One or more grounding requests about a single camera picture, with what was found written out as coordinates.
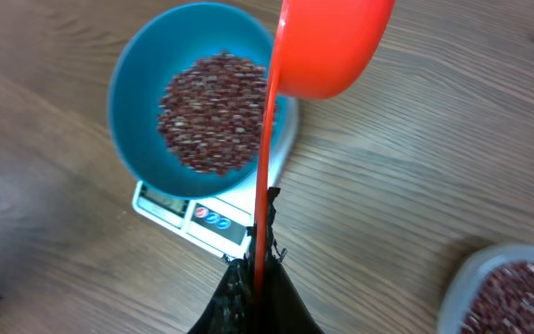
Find red adzuki beans in container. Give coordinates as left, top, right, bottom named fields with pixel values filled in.
left=460, top=262, right=534, bottom=334

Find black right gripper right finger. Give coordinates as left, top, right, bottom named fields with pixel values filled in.
left=261, top=187, right=324, bottom=334

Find orange plastic measuring scoop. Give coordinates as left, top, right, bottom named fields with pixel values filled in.
left=253, top=0, right=395, bottom=298

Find red beans in bowl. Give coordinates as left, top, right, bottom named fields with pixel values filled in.
left=157, top=51, right=267, bottom=176

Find clear plastic food container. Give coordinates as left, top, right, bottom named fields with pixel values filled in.
left=437, top=243, right=534, bottom=334

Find white digital kitchen scale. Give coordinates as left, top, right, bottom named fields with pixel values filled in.
left=131, top=95, right=300, bottom=260

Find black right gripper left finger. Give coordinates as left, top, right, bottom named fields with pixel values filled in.
left=188, top=225, right=256, bottom=334

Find teal blue bowl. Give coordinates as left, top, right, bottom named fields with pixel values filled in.
left=107, top=2, right=273, bottom=199

